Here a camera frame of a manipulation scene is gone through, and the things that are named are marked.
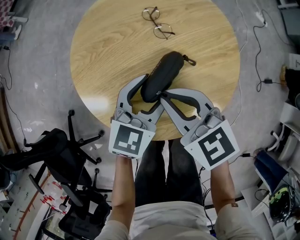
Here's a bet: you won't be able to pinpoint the person's light shirt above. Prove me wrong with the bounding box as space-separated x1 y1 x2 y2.
93 198 262 240

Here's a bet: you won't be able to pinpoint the white swivel chair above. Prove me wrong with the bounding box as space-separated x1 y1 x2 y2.
267 124 300 162

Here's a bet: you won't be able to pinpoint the white paper sign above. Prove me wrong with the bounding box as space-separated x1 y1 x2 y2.
288 53 300 70

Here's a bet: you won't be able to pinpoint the table with checkered cloth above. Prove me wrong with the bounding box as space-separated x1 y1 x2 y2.
0 0 29 31

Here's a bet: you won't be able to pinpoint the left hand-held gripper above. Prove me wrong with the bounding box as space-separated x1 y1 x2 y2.
108 73 168 161

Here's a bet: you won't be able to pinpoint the person's right forearm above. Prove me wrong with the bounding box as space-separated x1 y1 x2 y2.
209 160 237 218

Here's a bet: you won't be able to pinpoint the white power strip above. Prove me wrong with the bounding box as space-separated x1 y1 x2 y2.
255 10 268 26

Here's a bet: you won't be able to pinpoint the long white cable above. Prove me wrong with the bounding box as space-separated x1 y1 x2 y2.
231 0 249 125

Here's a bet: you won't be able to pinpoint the cluster of red clips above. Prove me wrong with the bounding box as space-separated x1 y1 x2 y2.
39 181 71 213

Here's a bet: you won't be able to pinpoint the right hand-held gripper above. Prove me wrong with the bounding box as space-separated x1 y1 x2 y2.
157 88 240 172

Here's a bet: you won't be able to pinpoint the person's black trousers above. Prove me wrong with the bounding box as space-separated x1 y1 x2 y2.
135 139 204 209

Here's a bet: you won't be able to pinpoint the black glasses case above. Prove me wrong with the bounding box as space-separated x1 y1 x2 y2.
141 51 196 104

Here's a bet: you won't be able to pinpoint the thin black cable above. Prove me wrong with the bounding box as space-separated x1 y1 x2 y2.
0 45 27 147

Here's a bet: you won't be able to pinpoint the stacked wooden boards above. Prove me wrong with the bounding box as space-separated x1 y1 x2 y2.
0 86 19 153

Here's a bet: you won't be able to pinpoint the white low shelf unit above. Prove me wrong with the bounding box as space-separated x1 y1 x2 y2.
280 100 300 132

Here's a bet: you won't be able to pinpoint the round wooden table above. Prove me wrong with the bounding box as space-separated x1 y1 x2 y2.
69 0 241 142

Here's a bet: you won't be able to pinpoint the black power adapter cable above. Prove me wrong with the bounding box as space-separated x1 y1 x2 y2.
253 9 282 92

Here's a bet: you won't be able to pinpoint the thin-framed eyeglasses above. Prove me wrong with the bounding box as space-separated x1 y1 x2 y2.
141 6 176 40

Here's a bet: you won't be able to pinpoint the black mesh office chair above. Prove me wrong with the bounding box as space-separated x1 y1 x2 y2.
58 187 113 240
0 109 105 207

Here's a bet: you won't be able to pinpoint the person's left forearm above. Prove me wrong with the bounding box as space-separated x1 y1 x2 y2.
111 155 137 209

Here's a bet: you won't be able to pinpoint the black bag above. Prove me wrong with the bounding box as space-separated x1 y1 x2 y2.
285 67 300 106

